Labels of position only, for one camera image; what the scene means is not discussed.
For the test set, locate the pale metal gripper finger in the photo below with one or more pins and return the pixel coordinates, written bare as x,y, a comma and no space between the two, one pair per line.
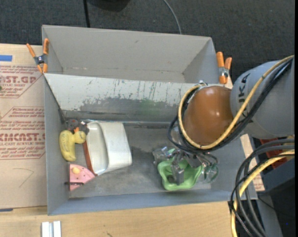
161,150
161,157

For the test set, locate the clear glass cup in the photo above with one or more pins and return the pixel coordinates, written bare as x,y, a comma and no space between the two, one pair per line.
211,174

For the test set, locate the white plastic tub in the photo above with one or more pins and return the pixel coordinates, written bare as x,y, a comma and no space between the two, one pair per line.
112,144

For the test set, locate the red-brown flat block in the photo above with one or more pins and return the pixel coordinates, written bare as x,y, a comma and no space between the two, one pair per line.
88,157

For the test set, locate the pink toy cake slice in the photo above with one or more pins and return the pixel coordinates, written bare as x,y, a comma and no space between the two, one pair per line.
80,176

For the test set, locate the yellow toy duck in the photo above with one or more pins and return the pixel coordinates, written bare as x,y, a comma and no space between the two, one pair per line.
68,143

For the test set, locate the grey metal bin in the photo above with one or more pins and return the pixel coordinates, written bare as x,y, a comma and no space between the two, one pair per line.
119,58

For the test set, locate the brown cardboard board, red print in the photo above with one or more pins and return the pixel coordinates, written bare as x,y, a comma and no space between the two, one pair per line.
20,122

